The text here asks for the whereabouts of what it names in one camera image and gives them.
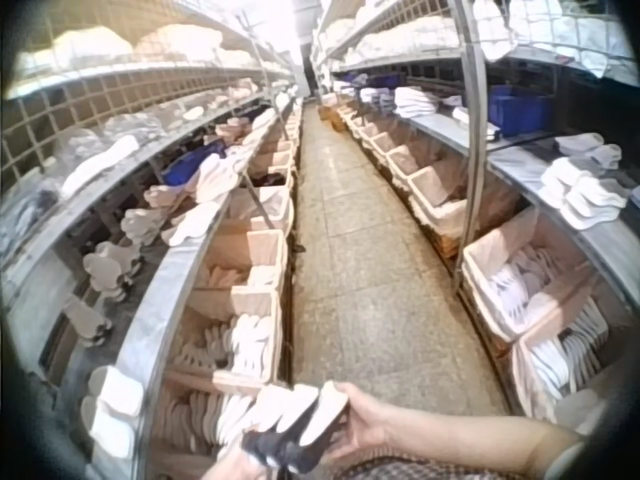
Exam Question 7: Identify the person's right hand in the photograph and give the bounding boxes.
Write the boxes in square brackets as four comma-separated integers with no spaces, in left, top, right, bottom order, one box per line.
[319,381,403,469]

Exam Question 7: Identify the person's left hand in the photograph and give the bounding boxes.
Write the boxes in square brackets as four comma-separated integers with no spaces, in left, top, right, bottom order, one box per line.
[213,444,286,480]

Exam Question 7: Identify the pale pink insole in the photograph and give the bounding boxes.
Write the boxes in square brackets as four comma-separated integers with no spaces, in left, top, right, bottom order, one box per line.
[243,384,297,441]
[273,383,321,435]
[298,381,353,447]

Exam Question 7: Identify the dark navy insole bundle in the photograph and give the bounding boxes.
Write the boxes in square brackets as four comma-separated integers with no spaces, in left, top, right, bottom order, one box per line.
[241,423,351,475]

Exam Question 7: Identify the wooden crate of white insoles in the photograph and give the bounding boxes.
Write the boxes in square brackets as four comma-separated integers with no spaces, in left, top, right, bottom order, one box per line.
[185,285,287,387]

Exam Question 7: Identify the stack of white insoles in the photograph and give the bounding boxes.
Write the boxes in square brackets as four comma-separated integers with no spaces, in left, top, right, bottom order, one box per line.
[539,154,630,232]
[553,131,625,170]
[80,363,147,464]

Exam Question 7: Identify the lined crate of white insoles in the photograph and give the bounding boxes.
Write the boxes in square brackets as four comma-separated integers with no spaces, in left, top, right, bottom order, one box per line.
[508,298,640,441]

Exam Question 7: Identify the lined crate of grey insoles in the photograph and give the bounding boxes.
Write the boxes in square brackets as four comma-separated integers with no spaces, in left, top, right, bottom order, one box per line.
[460,207,601,344]

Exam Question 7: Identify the cardboard boxes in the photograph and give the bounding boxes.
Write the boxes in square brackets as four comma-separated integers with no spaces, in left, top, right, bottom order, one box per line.
[317,93,348,134]

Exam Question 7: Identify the metal shelf rack with insoles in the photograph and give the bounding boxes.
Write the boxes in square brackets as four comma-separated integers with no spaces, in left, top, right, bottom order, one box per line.
[0,0,307,480]
[309,0,640,361]

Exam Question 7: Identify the blue plastic crate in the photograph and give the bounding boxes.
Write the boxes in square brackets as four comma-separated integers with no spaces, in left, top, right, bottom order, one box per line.
[488,83,557,139]

